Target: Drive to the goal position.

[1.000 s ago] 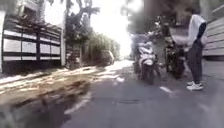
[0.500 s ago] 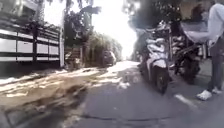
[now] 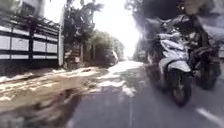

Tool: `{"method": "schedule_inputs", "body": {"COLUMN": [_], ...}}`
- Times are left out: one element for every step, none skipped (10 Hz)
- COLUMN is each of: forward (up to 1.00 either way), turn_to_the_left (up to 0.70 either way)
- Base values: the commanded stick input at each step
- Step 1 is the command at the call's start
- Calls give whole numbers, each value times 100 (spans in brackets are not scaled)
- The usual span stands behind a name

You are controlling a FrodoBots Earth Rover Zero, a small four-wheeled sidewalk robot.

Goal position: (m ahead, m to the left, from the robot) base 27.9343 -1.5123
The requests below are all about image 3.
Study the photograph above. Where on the dark parked car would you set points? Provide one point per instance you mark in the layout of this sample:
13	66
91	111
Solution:
108	57

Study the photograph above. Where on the white panel fence dark frame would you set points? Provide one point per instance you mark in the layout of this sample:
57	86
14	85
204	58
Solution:
23	43

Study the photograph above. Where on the brown dirt pile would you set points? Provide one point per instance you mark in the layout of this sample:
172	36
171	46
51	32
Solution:
40	90

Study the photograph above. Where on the row of trees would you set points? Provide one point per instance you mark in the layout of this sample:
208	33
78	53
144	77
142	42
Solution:
80	30

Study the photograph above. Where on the white pole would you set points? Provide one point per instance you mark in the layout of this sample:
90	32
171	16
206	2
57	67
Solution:
61	40

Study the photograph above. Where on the white scooter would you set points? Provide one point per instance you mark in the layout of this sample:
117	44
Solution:
173	63

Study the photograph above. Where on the dark motorcycle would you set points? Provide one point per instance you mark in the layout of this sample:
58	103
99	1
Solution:
205	61

